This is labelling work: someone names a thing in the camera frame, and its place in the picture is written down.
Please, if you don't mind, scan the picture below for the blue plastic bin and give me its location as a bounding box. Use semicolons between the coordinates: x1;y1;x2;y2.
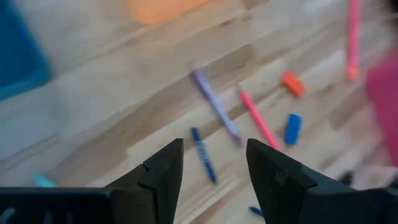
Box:
0;0;52;102

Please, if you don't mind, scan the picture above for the light teal pen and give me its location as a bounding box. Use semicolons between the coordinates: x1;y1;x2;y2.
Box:
30;173;58;189

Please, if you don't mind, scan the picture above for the blue eraser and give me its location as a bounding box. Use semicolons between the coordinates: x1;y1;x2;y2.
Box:
284;113;303;146

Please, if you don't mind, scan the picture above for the purple pen pink end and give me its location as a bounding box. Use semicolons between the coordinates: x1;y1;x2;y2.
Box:
187;60;244;147

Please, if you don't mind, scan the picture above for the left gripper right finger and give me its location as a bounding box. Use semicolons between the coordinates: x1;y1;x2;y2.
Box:
246;139;355;224

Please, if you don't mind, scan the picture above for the orange translucent plastic bin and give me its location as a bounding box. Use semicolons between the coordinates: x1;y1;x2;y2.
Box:
129;0;215;26

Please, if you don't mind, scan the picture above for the pink translucent plastic bin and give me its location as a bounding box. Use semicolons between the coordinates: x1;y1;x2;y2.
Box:
366;51;398;167

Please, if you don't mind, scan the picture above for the pink pencil orange cap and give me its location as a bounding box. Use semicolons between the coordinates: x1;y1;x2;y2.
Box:
238;89;282;151
346;0;362;82

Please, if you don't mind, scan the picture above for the dark blue crayon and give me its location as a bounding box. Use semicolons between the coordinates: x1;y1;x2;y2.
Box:
248;205;264;218
190;126;218;185

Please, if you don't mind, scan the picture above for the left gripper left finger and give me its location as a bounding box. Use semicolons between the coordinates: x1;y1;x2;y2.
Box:
105;138;184;224

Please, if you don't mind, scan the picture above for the orange eraser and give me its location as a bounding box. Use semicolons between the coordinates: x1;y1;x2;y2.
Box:
280;70;308;100

